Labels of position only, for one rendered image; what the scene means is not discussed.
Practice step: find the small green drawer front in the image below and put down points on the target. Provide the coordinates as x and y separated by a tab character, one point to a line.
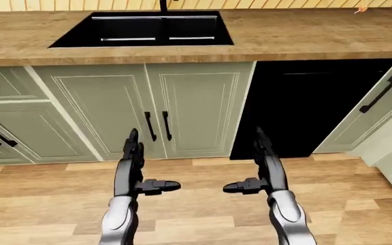
9	81

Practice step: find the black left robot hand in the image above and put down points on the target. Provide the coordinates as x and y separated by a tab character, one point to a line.
128	173

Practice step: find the green cabinet door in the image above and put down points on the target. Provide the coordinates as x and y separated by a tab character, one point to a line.
199	109
97	112

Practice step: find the black sink faucet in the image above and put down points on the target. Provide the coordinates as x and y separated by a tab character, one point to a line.
164	5

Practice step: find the green cabinet door angled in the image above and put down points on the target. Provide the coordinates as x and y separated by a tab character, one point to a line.
362	122

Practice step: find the small orange object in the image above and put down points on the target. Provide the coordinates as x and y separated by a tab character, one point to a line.
361	9

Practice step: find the wooden kitchen countertop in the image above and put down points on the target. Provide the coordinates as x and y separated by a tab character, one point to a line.
301	35

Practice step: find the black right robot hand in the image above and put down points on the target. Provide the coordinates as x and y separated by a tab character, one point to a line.
274	176

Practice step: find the black kitchen sink basin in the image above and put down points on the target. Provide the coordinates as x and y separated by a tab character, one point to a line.
141	30

